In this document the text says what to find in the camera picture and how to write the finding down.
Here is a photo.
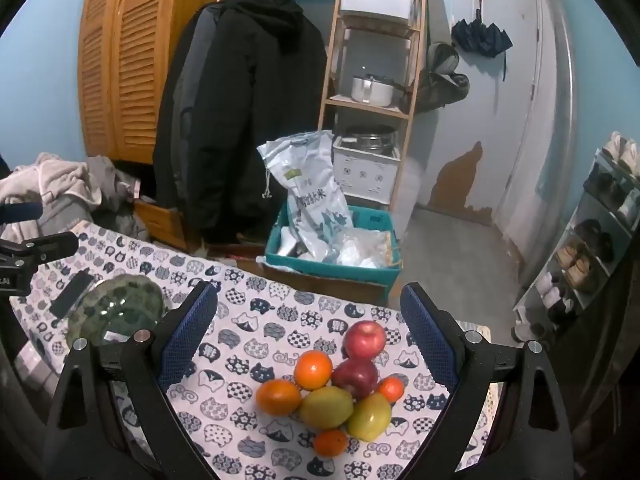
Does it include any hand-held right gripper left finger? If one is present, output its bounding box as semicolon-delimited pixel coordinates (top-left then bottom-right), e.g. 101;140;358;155
42;280;221;480

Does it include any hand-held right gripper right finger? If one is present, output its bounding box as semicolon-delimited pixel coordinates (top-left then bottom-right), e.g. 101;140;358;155
400;281;573;480

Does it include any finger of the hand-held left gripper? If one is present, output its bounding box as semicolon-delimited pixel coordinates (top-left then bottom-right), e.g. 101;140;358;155
0;201;44;224
0;232;81;267

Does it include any bright red apple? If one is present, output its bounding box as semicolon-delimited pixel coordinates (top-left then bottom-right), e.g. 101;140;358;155
343;321;387;361

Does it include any small mandarin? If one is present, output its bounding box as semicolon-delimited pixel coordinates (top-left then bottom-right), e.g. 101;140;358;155
377;376;405;403
313;429;349;458

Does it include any green glass bowl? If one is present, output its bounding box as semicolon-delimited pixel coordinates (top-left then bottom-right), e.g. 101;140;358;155
66;275;167;348

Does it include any dark red apple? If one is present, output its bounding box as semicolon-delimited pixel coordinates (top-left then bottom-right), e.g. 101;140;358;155
331;358;379;401

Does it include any yellow-green lemon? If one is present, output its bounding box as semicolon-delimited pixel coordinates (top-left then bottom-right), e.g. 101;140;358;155
347;392;392;442
299;385;355;430

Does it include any large orange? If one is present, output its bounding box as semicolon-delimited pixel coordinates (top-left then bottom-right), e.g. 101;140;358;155
256;379;303;415
293;350;334;391

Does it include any black smartphone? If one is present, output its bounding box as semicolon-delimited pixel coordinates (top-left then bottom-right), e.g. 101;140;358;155
50;270;97;318

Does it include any grey clothing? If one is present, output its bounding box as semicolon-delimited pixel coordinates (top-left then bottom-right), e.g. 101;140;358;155
82;155;151;241

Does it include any cat print tablecloth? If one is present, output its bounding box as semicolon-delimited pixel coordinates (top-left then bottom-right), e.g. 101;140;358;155
9;220;493;480

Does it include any teal plastic crate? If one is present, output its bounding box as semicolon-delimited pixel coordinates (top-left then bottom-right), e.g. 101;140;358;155
265;202;402;293

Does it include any clear plastic bag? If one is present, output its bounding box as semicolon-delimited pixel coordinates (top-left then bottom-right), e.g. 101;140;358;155
335;227;396;268

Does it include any wooden drawer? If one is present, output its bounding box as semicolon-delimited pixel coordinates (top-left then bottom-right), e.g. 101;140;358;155
132;200;188;251

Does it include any cardboard box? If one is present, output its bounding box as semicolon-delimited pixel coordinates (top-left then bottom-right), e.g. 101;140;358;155
235;257;391;306

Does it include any white printed box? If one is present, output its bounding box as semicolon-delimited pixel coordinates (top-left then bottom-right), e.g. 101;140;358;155
332;136;401;196

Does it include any wooden louvered wardrobe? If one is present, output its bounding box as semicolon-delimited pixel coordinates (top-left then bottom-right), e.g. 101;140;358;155
77;0;221;166

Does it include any white rice bag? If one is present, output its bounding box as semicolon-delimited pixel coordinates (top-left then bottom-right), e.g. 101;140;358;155
256;130;353;261

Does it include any steel pot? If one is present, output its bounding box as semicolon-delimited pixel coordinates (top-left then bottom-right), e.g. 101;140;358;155
342;125;398;153

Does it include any shoe rack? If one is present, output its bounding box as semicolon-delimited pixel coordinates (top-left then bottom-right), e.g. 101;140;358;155
512;147;640;341

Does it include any grey jacket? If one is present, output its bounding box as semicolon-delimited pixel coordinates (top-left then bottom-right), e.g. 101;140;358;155
170;2;226;171

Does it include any black hooded coat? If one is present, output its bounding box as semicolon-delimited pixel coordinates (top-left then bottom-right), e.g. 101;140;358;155
152;0;328;251

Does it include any wooden shelf rack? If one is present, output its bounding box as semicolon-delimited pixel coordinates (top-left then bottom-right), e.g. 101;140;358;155
317;0;428;211

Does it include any grey door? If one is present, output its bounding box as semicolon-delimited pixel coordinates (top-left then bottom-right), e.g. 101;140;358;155
492;0;576;286

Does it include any white cooking pot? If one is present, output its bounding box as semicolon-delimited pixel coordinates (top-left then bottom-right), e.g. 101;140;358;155
350;75;396;107

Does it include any olive hanging bag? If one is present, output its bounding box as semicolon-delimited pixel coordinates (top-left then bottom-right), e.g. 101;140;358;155
415;42;471;111

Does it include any dark blue umbrella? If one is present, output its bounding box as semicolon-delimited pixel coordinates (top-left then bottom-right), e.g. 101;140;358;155
451;17;514;83

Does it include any white storage box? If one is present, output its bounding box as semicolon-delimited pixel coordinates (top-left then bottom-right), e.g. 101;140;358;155
340;0;418;23

